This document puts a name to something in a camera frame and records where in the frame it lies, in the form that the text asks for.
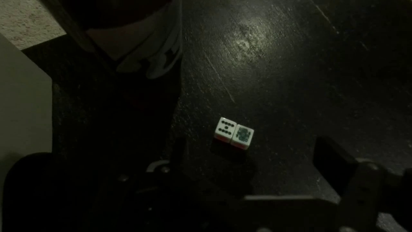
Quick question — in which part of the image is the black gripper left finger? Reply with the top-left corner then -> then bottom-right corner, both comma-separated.
140,135 -> 190,207

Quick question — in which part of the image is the small white dotted block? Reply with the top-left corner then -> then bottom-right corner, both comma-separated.
212,116 -> 256,151

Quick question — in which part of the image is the small paper cup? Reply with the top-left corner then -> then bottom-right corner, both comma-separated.
85,0 -> 184,81

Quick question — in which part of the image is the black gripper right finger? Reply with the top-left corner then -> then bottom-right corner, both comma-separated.
312,135 -> 387,232

